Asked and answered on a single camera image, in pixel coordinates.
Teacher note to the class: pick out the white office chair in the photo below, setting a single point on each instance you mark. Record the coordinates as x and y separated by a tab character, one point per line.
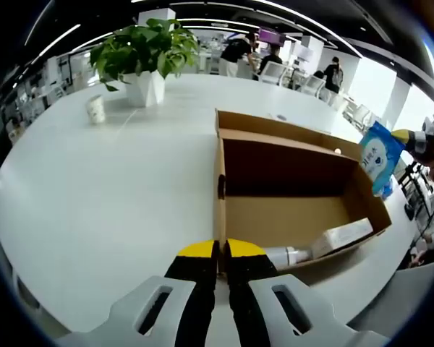
312	85
275	72

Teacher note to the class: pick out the brown cardboard shoe box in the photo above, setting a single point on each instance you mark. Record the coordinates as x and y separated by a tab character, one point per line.
282	217

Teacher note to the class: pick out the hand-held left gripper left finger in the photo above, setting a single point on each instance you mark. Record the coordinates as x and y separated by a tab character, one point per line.
199	307

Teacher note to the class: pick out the curved ceiling light strip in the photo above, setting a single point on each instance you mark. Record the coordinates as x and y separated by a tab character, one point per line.
293	14

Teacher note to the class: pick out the grey mesh office chair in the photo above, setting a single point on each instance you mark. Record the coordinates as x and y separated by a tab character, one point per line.
401	296

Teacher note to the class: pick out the white paper cup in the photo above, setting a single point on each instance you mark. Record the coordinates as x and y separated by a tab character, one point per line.
95	110

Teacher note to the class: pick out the white rectangular carton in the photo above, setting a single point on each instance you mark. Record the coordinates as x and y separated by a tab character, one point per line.
343	236

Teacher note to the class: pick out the blue wet wipes pack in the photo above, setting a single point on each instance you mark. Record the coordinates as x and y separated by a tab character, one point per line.
379	159

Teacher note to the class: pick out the green plant in white pot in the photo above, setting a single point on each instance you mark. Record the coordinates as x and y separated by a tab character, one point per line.
144	54

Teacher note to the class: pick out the white pump bottle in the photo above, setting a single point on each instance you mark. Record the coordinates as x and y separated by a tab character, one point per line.
285	257

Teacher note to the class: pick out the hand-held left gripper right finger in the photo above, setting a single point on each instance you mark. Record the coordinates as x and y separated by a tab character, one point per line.
246	307

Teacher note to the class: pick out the round table socket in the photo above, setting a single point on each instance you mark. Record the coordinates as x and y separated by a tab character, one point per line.
280	116

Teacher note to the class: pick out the purple wall screen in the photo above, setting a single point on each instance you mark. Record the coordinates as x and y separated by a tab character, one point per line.
271	36

